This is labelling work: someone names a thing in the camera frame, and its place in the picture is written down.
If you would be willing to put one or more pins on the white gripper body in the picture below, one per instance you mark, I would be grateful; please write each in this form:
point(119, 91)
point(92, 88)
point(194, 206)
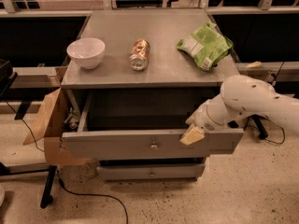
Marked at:
point(202, 118)

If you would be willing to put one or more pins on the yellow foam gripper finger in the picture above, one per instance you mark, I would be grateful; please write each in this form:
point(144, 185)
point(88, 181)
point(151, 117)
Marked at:
point(193, 134)

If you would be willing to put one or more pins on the grey top drawer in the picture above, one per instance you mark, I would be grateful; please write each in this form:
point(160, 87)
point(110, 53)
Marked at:
point(121, 125)

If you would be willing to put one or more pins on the grey drawer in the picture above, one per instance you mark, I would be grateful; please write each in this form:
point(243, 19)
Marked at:
point(179, 168)
point(121, 125)

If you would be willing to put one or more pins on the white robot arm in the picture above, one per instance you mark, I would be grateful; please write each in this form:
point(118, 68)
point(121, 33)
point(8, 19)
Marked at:
point(241, 97)

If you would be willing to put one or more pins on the metal top drawer knob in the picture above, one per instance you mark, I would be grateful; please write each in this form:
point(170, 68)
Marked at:
point(154, 146)

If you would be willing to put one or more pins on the grey lower drawer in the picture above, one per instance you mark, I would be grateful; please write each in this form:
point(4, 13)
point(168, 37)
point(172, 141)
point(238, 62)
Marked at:
point(179, 168)

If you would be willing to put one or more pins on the grey drawer cabinet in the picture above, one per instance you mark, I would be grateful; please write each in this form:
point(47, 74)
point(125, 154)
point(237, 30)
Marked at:
point(169, 68)

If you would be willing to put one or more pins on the yellow foam scrap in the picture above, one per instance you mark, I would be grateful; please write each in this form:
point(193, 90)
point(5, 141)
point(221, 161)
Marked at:
point(252, 65)

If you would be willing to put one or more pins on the green chip bag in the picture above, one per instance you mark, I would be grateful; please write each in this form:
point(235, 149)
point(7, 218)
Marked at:
point(206, 46)

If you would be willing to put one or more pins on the orange soda can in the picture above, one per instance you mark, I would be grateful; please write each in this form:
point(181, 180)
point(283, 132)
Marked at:
point(140, 55)

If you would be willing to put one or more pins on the white ceramic bowl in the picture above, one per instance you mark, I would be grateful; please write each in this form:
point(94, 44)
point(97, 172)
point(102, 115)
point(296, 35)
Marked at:
point(88, 52)

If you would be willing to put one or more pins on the brown cardboard box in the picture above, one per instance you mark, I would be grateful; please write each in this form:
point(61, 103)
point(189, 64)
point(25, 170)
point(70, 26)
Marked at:
point(49, 127)

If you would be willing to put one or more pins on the black table leg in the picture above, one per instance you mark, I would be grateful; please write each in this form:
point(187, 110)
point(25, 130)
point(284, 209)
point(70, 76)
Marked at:
point(34, 168)

